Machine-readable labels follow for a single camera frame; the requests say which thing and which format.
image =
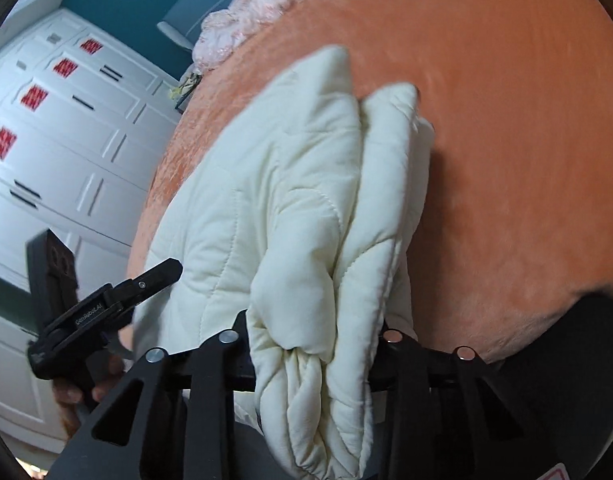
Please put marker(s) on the pink lace blanket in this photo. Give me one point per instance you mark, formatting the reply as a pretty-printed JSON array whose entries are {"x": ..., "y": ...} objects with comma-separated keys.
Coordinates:
[{"x": 236, "y": 30}]

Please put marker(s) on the yellowish clutter on nightstand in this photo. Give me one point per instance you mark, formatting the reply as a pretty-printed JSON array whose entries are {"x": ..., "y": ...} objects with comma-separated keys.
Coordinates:
[{"x": 186, "y": 85}]

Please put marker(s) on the white wardrobe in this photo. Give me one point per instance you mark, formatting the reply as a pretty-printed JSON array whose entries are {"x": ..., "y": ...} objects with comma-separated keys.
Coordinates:
[{"x": 61, "y": 175}]

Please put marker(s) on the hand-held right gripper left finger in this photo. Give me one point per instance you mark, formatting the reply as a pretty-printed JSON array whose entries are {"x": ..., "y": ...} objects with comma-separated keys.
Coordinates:
[{"x": 236, "y": 347}]

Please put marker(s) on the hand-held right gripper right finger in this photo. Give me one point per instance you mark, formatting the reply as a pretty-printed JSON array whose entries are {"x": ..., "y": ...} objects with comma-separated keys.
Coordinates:
[{"x": 396, "y": 357}]

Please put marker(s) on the orange bedspread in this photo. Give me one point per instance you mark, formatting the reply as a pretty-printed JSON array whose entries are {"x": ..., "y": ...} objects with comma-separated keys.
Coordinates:
[{"x": 511, "y": 135}]

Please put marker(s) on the person's left hand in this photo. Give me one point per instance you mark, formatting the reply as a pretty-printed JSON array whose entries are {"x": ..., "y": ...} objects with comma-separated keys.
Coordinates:
[{"x": 106, "y": 370}]

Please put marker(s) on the person's black clothing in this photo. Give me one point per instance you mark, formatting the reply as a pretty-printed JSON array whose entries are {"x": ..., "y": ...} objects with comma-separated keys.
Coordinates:
[{"x": 561, "y": 385}]

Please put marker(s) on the dark nightstand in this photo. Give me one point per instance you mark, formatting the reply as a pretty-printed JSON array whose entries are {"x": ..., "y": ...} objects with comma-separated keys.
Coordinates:
[{"x": 182, "y": 102}]

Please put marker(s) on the cream quilted jacket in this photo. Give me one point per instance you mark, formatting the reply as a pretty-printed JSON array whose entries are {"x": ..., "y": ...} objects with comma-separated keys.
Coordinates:
[{"x": 286, "y": 210}]

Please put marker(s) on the blue padded headboard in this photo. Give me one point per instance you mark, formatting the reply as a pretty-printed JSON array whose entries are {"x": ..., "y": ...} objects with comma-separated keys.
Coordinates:
[{"x": 206, "y": 0}]

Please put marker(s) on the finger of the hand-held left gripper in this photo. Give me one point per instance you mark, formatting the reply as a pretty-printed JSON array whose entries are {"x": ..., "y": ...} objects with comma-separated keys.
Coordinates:
[{"x": 151, "y": 280}]

